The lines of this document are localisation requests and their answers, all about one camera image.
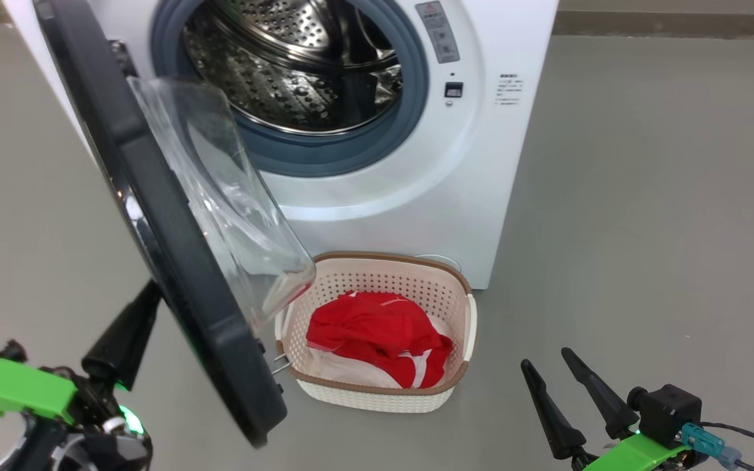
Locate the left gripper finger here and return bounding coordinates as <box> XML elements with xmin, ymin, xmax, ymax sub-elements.
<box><xmin>81</xmin><ymin>280</ymin><xmax>164</xmax><ymax>393</ymax></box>

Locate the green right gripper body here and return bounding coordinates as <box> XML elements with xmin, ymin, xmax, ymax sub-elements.
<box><xmin>570</xmin><ymin>432</ymin><xmax>689</xmax><ymax>471</ymax></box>

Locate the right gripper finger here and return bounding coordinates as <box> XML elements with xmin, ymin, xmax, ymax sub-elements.
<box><xmin>520</xmin><ymin>358</ymin><xmax>588</xmax><ymax>461</ymax></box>
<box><xmin>560</xmin><ymin>347</ymin><xmax>640</xmax><ymax>440</ymax></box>

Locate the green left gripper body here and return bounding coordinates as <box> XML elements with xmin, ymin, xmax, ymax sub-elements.
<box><xmin>0</xmin><ymin>357</ymin><xmax>120</xmax><ymax>427</ymax></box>

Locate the black glass washing machine door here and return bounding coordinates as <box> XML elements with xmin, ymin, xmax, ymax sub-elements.
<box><xmin>32</xmin><ymin>0</ymin><xmax>317</xmax><ymax>449</ymax></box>

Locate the red garment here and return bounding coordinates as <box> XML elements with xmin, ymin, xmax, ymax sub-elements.
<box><xmin>306</xmin><ymin>291</ymin><xmax>455</xmax><ymax>390</ymax></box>

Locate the cream perforated laundry basket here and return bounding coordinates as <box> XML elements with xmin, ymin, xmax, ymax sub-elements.
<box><xmin>274</xmin><ymin>251</ymin><xmax>478</xmax><ymax>414</ymax></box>

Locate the white washing machine body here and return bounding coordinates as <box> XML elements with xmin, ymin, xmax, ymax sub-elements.
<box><xmin>3</xmin><ymin>0</ymin><xmax>560</xmax><ymax>290</ymax></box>

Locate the grey rubber door gasket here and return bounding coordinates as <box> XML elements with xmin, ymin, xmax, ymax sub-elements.
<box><xmin>151</xmin><ymin>0</ymin><xmax>431</xmax><ymax>179</ymax></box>

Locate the steel washing machine drum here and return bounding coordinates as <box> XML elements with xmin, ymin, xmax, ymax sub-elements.
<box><xmin>183</xmin><ymin>0</ymin><xmax>405</xmax><ymax>135</ymax></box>

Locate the grey warning sticker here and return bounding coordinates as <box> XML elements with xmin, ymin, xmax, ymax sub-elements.
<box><xmin>414</xmin><ymin>1</ymin><xmax>461</xmax><ymax>65</ymax></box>

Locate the right cable teal connector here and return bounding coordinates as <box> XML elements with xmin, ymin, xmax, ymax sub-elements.
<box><xmin>681</xmin><ymin>421</ymin><xmax>754</xmax><ymax>471</ymax></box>

